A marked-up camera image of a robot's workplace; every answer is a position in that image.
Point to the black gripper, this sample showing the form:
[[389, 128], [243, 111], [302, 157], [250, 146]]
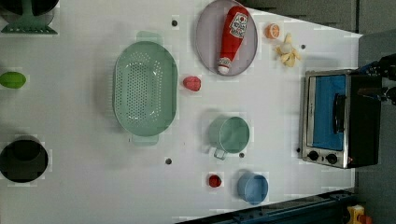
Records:
[[384, 68]]

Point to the silver black toaster oven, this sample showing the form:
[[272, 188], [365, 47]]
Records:
[[341, 123]]

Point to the peeled banana toy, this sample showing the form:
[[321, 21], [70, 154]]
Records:
[[287, 52]]

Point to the orange slice toy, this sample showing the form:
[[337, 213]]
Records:
[[272, 31]]

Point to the red plush ketchup bottle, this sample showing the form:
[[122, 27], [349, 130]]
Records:
[[234, 30]]

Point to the grey round plate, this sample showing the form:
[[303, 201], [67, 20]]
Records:
[[208, 36]]

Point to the green measuring cup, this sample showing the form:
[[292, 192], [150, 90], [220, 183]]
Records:
[[228, 135]]

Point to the blue plastic cup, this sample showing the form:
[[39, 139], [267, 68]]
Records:
[[252, 188]]

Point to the red strawberry toy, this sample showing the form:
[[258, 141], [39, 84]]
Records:
[[192, 83]]

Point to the small red tomato toy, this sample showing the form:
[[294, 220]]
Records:
[[214, 181]]

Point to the green oval colander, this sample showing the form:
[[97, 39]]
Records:
[[145, 89]]

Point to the green spatula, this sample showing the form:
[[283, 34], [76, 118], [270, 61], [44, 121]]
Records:
[[30, 16]]

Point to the green lime toy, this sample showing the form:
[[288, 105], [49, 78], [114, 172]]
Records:
[[12, 80]]

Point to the blue metal table frame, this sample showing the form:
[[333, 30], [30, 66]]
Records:
[[325, 208]]

